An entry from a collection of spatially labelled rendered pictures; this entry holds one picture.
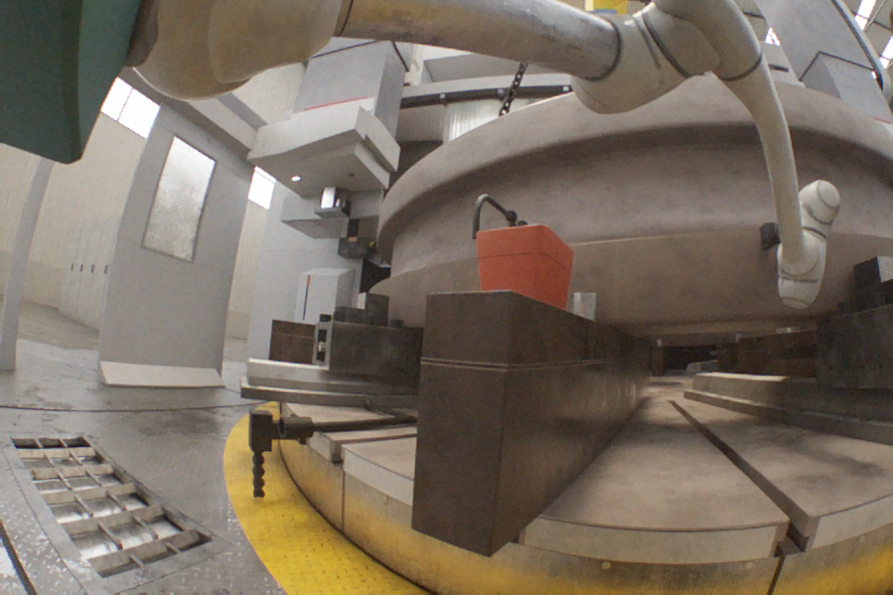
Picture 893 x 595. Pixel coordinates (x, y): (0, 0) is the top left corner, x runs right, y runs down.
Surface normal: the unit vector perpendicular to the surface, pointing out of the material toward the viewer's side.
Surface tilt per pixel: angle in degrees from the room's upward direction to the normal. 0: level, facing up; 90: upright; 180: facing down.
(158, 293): 90
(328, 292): 90
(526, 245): 97
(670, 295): 90
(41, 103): 180
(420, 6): 144
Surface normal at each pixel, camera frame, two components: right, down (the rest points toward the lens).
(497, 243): -0.55, -0.11
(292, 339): 0.16, -0.22
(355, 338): 0.53, -0.16
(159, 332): 0.97, 0.00
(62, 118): -0.07, 0.97
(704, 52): -0.22, 0.86
